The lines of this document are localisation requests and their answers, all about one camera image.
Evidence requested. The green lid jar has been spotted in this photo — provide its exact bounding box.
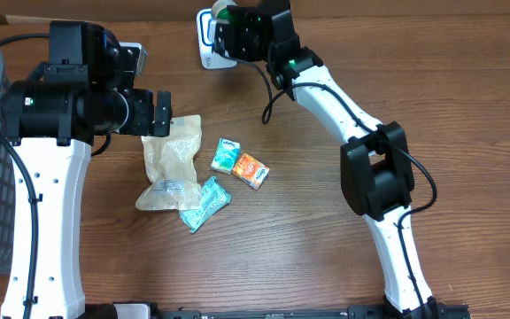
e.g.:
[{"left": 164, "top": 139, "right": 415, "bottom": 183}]
[{"left": 211, "top": 0, "right": 236, "bottom": 21}]

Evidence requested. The clear plastic bag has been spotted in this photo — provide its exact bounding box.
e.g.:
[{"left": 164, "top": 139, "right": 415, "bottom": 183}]
[{"left": 135, "top": 114, "right": 202, "bottom": 211}]

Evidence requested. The teal tissue pack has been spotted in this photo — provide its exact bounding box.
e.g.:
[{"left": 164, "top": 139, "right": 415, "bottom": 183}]
[{"left": 211, "top": 138, "right": 241, "bottom": 175}]

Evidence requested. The teal wipes packet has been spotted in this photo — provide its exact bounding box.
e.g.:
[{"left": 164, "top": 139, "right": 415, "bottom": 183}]
[{"left": 179, "top": 176, "right": 232, "bottom": 233}]

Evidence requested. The orange tissue pack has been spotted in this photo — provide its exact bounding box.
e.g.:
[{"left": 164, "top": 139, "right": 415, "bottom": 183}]
[{"left": 232, "top": 153, "right": 270, "bottom": 190}]

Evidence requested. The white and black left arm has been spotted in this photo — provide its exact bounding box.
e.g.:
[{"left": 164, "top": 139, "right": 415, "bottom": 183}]
[{"left": 1, "top": 21, "right": 172, "bottom": 318}]

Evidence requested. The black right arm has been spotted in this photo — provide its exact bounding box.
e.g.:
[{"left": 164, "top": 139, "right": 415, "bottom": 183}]
[{"left": 209, "top": 1, "right": 437, "bottom": 318}]

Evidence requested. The white barcode scanner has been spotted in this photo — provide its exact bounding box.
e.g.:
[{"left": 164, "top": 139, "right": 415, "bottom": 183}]
[{"left": 197, "top": 9, "right": 237, "bottom": 69}]

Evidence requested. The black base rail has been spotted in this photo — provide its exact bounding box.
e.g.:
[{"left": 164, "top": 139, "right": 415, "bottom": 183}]
[{"left": 80, "top": 300, "right": 471, "bottom": 319}]

